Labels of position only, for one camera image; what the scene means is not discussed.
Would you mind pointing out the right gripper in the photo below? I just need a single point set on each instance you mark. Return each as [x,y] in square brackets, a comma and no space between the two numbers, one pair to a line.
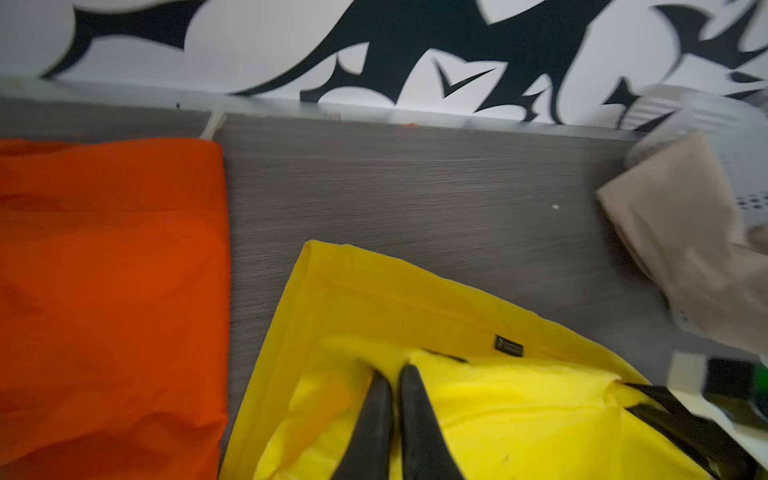
[702,440]

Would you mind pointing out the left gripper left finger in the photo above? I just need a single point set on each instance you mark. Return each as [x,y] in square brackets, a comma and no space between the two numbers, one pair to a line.
[367,455]

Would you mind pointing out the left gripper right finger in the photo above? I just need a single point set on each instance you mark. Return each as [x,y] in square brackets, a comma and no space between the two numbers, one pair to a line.
[425,454]

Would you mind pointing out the yellow shorts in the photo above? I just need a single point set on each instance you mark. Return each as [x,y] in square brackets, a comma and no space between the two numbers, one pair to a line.
[516,396]

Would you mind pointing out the orange shorts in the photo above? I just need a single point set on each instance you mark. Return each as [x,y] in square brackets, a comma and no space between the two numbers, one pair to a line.
[115,308]

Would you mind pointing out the beige shorts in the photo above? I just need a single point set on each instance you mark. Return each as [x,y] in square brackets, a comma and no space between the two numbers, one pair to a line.
[678,217]

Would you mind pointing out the white laundry basket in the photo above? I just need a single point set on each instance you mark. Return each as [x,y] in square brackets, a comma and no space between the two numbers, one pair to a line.
[737,133]

